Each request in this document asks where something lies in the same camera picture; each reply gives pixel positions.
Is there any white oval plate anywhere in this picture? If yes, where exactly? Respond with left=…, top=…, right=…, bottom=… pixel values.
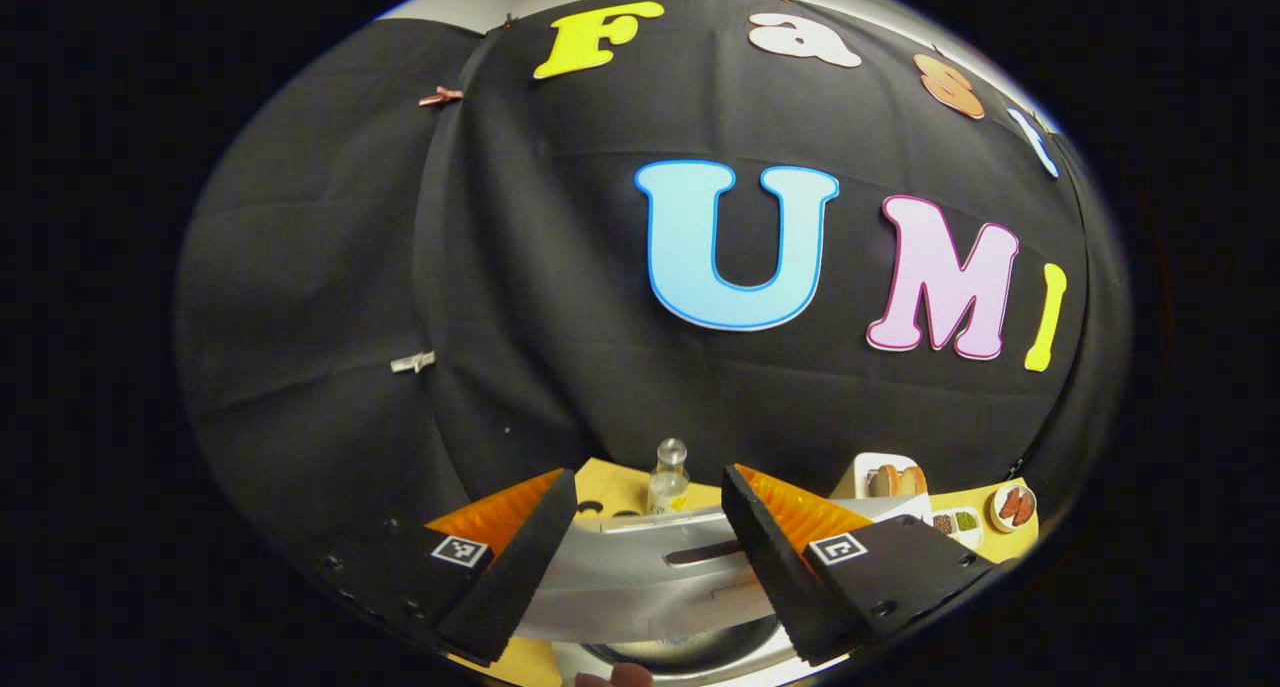
left=990, top=482, right=1039, bottom=534

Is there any white toaster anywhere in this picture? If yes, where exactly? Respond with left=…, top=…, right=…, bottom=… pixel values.
left=853, top=452, right=933, bottom=503

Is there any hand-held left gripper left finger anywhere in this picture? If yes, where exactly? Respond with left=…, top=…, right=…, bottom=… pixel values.
left=315, top=467, right=579, bottom=666

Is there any white rice cooker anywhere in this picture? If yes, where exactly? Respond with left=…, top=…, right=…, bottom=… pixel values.
left=515, top=497, right=936, bottom=687

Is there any white divided grain dish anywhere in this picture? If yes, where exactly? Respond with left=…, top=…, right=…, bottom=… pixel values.
left=925, top=507, right=986, bottom=550

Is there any small glass bottle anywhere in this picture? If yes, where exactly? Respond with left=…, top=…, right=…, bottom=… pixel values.
left=647, top=438, right=691, bottom=516

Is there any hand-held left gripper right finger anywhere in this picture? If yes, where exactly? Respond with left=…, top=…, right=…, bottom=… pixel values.
left=720, top=462, right=1001, bottom=668

